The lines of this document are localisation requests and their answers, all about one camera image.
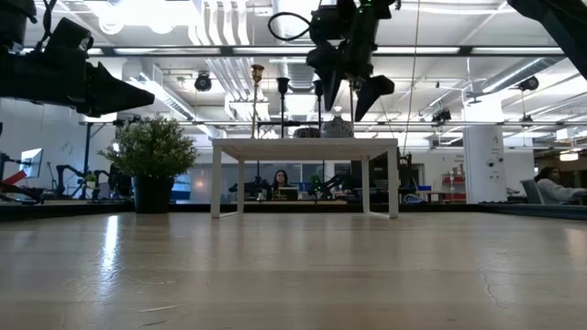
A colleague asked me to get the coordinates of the computer monitor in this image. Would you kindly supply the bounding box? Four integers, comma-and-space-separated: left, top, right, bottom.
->
17, 147, 45, 180

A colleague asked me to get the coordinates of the black aluminium table frame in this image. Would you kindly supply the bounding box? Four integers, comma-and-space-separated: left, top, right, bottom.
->
0, 201, 587, 221

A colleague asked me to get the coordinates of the black candlestick holder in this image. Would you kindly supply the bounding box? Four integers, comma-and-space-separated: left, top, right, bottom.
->
275, 76, 291, 139
313, 78, 327, 130

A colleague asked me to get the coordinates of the green plant in black pot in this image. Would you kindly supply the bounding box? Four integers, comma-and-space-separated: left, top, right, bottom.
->
97, 116, 199, 215

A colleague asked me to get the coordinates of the black overhead frame bar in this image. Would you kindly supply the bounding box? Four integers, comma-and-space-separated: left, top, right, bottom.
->
20, 44, 565, 58

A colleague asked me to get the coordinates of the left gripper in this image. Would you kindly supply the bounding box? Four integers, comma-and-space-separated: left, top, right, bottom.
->
0, 49, 156, 118

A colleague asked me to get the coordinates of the person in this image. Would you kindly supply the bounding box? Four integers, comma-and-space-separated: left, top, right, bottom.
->
270, 169, 294, 202
534, 166, 587, 205

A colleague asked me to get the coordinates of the red storage shelf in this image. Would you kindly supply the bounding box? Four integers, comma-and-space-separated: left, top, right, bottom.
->
442, 173, 467, 203

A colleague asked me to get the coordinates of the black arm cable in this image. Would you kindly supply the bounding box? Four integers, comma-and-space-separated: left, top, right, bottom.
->
268, 12, 317, 42
41, 0, 60, 34

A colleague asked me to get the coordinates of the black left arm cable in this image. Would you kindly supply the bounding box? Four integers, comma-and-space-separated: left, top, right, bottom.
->
41, 0, 60, 34

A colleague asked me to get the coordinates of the white round column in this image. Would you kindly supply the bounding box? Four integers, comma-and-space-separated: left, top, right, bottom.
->
461, 98, 508, 205

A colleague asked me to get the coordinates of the white perforated riser shelf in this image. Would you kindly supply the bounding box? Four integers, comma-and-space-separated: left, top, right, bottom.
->
211, 137, 400, 220

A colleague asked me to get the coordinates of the blue white patterned candle bowl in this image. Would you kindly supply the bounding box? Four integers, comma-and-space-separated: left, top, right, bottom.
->
320, 115, 355, 139

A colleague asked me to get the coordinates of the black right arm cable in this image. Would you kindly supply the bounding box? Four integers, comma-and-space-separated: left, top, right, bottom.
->
268, 12, 317, 42

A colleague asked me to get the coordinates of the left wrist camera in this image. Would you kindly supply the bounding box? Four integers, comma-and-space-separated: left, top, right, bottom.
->
45, 16, 94, 61

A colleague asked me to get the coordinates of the grey office chair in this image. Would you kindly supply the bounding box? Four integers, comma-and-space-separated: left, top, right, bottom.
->
520, 178, 543, 205

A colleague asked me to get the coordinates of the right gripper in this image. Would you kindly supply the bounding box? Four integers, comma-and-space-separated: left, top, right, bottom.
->
305, 0, 398, 123

